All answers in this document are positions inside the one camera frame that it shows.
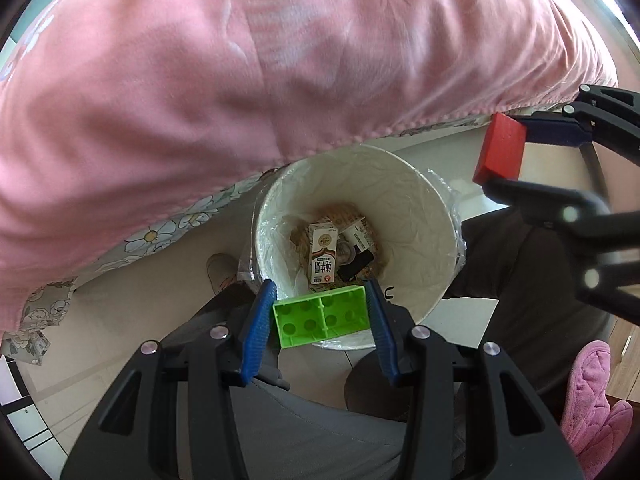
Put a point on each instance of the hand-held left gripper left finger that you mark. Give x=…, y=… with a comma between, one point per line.
x=257, y=335

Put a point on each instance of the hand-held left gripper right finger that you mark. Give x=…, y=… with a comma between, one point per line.
x=382, y=335

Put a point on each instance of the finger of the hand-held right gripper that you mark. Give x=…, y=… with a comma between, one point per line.
x=555, y=131
x=545, y=202

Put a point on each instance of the red block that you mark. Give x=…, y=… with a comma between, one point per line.
x=500, y=147

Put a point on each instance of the green toy brick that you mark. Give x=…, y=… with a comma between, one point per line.
x=320, y=317

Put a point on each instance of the clear plastic cup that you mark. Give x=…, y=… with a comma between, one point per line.
x=344, y=256

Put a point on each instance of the white milk carton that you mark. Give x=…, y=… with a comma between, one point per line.
x=322, y=257

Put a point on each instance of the small white box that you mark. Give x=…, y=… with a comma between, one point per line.
x=354, y=234

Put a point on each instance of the white trash bin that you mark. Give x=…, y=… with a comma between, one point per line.
x=405, y=210

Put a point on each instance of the beige shoe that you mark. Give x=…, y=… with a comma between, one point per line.
x=220, y=272

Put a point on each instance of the floral bed skirt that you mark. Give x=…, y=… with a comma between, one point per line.
x=165, y=232

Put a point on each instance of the pink quilted slipper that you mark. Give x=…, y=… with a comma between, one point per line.
x=592, y=410

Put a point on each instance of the pink floral bed sheet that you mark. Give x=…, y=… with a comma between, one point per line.
x=200, y=85

